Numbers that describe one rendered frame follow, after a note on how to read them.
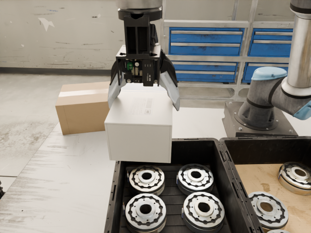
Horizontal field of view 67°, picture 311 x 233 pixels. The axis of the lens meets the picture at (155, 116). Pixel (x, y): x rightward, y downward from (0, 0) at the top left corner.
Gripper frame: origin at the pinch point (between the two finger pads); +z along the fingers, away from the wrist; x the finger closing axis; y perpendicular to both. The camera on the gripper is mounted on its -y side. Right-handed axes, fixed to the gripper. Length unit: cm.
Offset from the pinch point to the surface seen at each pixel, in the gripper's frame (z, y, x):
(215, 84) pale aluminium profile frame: 83, -191, 55
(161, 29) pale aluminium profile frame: 26, -193, -4
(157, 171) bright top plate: 25.2, -5.7, 2.5
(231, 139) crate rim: 18.1, -13.5, 24.4
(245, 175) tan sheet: 28.1, -8.7, 29.6
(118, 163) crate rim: 19.4, -2.4, -7.8
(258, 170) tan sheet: 28.1, -11.1, 34.2
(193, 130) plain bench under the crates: 41, -50, 17
